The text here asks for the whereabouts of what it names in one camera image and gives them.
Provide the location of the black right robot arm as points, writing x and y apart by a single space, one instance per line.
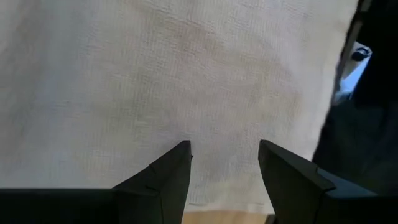
379 77

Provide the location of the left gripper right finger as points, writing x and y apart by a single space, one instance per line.
289 186

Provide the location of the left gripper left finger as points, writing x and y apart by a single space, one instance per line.
168 186

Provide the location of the white towel grey checks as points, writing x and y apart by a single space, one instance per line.
155 77

